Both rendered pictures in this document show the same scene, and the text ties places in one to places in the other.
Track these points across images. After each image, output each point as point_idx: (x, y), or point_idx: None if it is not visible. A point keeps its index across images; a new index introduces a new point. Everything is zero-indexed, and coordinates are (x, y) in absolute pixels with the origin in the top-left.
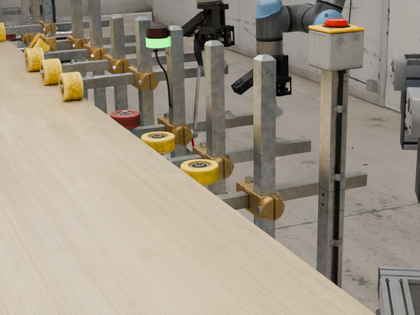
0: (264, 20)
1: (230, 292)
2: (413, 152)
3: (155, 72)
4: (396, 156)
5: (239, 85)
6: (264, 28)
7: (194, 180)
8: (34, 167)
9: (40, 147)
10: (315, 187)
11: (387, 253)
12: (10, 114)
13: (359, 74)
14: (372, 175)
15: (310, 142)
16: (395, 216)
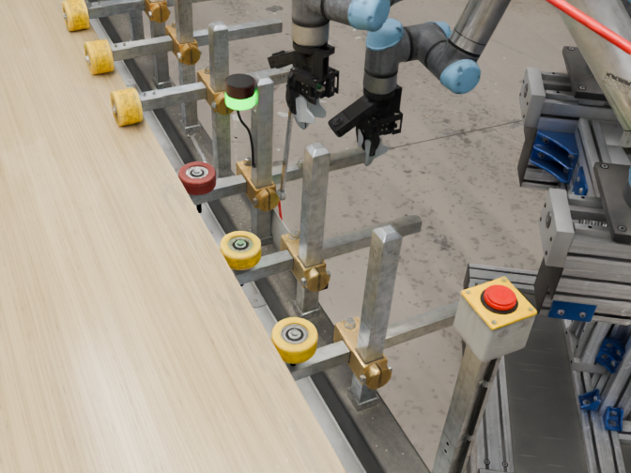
0: (377, 53)
1: None
2: (510, 36)
3: None
4: (491, 42)
5: (338, 127)
6: (376, 62)
7: (289, 375)
8: (88, 324)
9: (95, 266)
10: (426, 328)
11: (473, 202)
12: (52, 160)
13: None
14: None
15: (421, 223)
16: (484, 143)
